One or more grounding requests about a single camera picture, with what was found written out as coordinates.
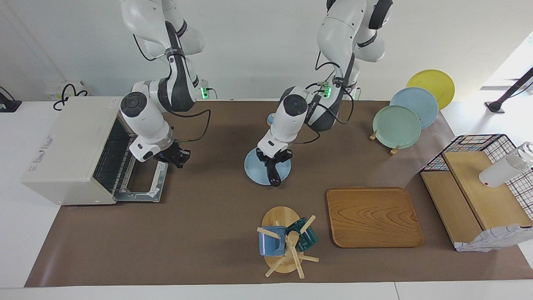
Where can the mint green plate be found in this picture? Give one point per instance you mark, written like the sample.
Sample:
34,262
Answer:
395,127

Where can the blue plate in rack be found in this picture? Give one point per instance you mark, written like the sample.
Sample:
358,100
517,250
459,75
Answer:
420,102

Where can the white tumbler bottle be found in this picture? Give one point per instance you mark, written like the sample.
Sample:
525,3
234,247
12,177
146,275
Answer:
499,171

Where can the small blue dome bell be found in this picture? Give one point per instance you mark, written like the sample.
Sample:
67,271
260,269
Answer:
270,120

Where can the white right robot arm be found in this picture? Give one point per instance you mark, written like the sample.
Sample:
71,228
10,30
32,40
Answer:
145,116

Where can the white power strip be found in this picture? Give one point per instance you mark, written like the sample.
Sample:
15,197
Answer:
56,89

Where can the yellow plate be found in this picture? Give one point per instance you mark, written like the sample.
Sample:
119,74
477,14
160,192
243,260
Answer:
435,83

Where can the black clamp mount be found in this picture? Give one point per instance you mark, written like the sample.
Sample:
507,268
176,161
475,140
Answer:
10,104

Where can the black floor stand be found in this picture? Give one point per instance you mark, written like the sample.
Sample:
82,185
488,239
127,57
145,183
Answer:
495,107

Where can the white patterned cloth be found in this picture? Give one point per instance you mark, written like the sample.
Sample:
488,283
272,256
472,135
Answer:
487,241

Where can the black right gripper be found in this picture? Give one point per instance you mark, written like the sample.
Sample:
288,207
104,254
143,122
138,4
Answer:
173,153

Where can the wooden mug tree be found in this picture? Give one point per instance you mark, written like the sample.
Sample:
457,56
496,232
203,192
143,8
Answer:
281,216

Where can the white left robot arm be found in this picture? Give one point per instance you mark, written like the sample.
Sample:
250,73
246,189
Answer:
291,112

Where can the blue mug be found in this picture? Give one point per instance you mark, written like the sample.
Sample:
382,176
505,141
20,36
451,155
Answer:
270,246

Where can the wooden serving tray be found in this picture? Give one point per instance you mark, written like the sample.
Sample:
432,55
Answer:
372,216

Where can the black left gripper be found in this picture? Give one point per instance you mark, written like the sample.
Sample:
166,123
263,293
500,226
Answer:
272,159

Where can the dark purple eggplant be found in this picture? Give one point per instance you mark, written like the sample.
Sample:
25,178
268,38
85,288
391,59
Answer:
275,178

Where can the dark green mug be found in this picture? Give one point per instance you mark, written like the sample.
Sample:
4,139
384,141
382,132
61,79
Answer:
308,239

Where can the cream toaster oven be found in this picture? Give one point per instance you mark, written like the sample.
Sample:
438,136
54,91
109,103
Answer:
70,154

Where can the brown table mat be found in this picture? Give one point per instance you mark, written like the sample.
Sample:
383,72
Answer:
200,216

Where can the wooden stepped shelf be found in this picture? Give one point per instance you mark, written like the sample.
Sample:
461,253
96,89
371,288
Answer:
479,187

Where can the light blue plate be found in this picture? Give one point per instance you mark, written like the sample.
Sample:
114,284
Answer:
255,168

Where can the wooden plate rack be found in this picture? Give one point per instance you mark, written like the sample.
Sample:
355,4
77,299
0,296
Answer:
372,135

